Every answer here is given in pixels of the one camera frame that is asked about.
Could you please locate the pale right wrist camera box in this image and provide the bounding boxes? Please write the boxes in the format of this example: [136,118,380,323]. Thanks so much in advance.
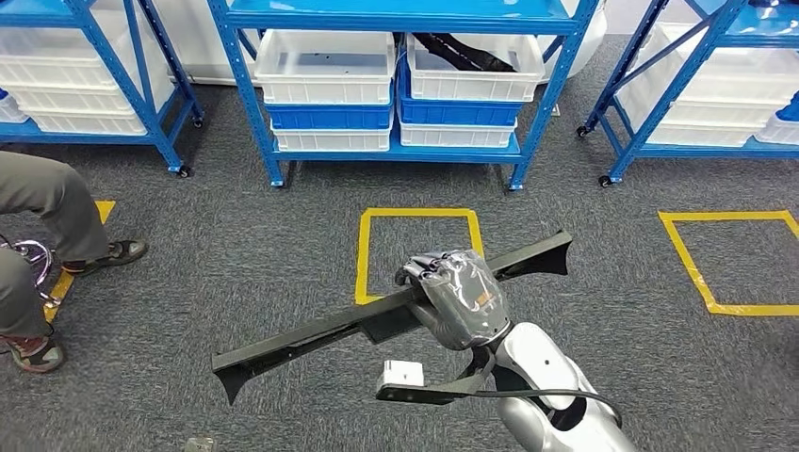
[382,360,426,389]

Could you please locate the black parts pile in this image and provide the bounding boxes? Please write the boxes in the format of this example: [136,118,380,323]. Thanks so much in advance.
[412,32,520,73]

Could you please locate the long black plastic frame part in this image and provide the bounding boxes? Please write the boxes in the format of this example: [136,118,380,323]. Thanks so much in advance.
[210,229,574,407]

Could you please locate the chrome stool base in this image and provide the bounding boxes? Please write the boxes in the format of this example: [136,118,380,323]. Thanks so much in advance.
[0,235,62,312]

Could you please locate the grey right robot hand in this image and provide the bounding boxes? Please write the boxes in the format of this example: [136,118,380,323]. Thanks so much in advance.
[395,248,514,352]

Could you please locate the white vehicle with red stripe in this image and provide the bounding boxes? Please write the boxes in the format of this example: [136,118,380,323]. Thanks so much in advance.
[146,0,610,86]

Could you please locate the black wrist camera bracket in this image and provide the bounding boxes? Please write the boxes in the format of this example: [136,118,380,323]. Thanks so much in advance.
[375,346,500,407]

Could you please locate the blue plastic bin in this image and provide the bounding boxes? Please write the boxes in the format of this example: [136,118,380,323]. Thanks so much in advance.
[397,56,524,127]
[774,91,799,122]
[265,93,396,131]

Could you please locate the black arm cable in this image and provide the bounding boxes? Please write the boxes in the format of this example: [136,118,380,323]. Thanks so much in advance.
[474,387,624,428]

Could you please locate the person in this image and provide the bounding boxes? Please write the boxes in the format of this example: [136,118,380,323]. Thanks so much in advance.
[0,149,150,376]

